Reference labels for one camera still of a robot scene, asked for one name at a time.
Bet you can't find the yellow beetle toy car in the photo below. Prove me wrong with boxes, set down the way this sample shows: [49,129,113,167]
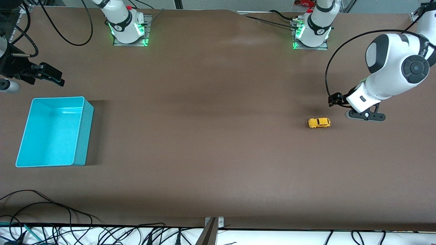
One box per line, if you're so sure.
[308,118,332,129]

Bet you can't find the teal plastic bin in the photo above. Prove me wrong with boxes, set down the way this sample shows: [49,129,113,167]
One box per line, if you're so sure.
[15,96,94,168]

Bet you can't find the white lower shelf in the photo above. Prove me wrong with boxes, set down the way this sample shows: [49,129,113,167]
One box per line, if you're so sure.
[0,223,436,245]

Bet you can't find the teal pen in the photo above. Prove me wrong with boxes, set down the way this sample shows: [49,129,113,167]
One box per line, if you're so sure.
[23,224,44,243]

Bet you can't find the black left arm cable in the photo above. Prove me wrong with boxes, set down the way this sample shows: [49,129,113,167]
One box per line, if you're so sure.
[325,29,424,99]

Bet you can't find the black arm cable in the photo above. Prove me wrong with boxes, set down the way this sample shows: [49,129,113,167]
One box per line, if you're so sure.
[37,0,94,47]
[325,29,424,99]

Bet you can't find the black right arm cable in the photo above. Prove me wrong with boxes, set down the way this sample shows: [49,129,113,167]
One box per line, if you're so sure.
[37,0,94,47]

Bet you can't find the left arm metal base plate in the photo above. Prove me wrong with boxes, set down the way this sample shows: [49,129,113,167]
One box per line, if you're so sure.
[291,17,329,51]

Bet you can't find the aluminium frame profile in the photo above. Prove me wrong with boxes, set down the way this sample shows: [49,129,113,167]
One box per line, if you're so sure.
[9,0,34,43]
[341,0,358,13]
[410,0,426,22]

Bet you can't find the black curved base cable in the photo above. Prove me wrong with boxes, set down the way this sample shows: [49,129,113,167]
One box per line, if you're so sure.
[269,10,297,21]

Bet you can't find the black braided base cable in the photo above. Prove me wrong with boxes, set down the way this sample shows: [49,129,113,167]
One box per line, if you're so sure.
[244,15,297,29]

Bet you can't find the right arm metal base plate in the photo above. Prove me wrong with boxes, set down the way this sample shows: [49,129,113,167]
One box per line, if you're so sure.
[112,14,153,47]

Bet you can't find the thin black floor cable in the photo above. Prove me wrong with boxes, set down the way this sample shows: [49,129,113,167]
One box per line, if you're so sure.
[0,190,101,222]

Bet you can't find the black looped cable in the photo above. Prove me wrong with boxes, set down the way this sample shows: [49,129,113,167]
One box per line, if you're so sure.
[0,202,92,245]
[0,215,25,245]

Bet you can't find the black cable bundle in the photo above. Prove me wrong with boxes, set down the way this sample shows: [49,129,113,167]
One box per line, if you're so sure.
[92,223,167,245]

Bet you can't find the metal table clamp bracket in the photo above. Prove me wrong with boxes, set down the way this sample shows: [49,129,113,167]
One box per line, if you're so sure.
[196,216,225,245]

